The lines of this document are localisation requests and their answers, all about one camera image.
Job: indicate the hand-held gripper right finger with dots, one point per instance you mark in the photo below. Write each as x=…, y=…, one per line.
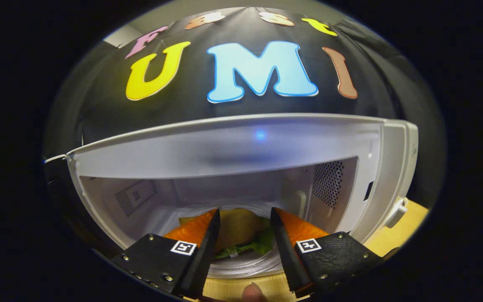
x=287, y=251

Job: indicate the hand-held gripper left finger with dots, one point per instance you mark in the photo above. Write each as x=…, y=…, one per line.
x=203, y=256

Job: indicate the brown bread lettuce sandwich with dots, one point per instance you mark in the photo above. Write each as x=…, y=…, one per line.
x=241, y=226

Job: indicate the white microwave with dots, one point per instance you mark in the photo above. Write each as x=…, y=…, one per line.
x=224, y=147

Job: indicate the black backdrop cloth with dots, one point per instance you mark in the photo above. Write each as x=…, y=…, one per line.
x=375, y=71

